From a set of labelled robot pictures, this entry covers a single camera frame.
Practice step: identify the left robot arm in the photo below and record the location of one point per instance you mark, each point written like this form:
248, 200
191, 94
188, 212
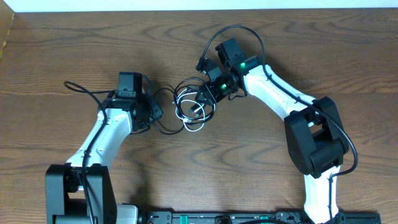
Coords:
80, 190

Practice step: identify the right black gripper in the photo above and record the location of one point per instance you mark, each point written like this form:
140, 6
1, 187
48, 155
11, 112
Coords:
212, 96

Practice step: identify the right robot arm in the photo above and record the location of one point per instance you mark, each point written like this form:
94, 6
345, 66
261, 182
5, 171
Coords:
313, 128

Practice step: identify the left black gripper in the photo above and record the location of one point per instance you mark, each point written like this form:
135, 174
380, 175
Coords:
158, 111

